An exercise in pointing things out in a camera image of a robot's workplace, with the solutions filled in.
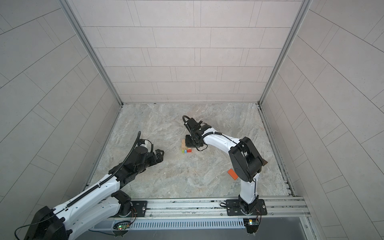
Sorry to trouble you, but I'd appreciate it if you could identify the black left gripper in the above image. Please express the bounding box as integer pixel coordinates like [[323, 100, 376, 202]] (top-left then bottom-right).
[[134, 149, 166, 176]]

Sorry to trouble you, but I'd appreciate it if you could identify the orange wood block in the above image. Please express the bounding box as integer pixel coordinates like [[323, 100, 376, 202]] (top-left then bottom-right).
[[228, 169, 239, 181]]

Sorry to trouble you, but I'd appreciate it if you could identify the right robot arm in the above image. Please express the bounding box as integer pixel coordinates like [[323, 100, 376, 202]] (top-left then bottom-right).
[[182, 116, 268, 215]]

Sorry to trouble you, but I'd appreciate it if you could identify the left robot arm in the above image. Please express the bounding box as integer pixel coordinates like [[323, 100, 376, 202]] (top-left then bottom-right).
[[25, 145, 164, 240]]

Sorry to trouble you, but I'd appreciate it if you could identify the left controller board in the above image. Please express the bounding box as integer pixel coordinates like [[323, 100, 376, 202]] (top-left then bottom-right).
[[113, 221, 132, 231]]

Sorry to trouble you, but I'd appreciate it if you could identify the controller board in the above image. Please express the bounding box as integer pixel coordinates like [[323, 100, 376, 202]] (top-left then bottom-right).
[[243, 219, 260, 234], [113, 221, 132, 231]]

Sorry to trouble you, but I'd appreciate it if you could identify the right controller board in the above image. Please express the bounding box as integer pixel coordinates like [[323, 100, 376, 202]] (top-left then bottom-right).
[[243, 219, 260, 234]]

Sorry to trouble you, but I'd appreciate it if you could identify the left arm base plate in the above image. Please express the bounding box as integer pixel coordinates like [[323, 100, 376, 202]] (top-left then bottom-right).
[[113, 201, 148, 218]]

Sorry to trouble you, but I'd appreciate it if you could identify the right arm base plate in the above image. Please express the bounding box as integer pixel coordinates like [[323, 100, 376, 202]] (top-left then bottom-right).
[[222, 199, 268, 216]]

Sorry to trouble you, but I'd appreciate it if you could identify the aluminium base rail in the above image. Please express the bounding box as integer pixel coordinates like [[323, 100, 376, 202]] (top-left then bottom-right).
[[58, 196, 311, 223]]

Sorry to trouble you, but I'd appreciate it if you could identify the aluminium right corner post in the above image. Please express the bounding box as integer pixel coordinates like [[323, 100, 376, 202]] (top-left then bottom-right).
[[259, 0, 312, 107]]

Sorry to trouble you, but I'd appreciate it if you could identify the aluminium corner post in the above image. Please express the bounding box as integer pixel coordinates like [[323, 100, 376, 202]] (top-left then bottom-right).
[[58, 0, 124, 107], [259, 0, 312, 107]]

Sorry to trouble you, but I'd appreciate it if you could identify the aluminium left corner post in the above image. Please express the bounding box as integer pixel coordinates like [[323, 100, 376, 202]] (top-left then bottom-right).
[[58, 0, 124, 107]]

